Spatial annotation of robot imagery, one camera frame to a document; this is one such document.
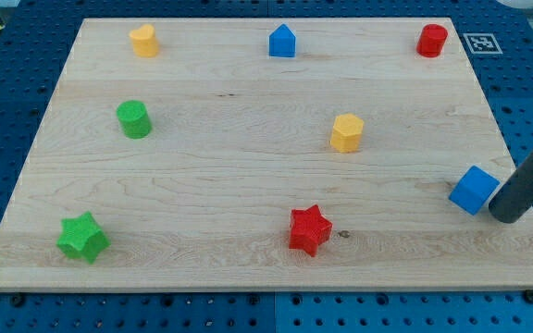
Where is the blue cube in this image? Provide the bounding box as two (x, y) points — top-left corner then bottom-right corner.
(449, 166), (500, 215)

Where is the yellow hexagon block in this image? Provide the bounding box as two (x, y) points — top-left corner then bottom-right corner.
(329, 113), (365, 153)

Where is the wooden board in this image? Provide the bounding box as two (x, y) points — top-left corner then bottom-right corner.
(0, 18), (533, 293)

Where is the red star block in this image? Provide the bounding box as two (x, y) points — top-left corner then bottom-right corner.
(289, 204), (332, 257)

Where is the blue house-shaped block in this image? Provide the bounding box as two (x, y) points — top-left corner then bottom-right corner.
(268, 24), (296, 57)

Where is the green cylinder block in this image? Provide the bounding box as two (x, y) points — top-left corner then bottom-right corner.
(116, 100), (152, 139)

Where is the yellow heart block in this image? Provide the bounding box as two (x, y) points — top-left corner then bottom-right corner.
(129, 24), (159, 57)

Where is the green star block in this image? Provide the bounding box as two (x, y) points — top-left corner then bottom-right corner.
(56, 211), (111, 264)

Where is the red cylinder block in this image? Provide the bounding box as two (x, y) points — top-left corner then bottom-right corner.
(416, 24), (448, 58)

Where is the white fiducial marker tag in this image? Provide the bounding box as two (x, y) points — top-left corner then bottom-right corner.
(464, 33), (502, 55)

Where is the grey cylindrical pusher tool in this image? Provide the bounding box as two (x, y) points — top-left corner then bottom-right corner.
(489, 150), (533, 224)

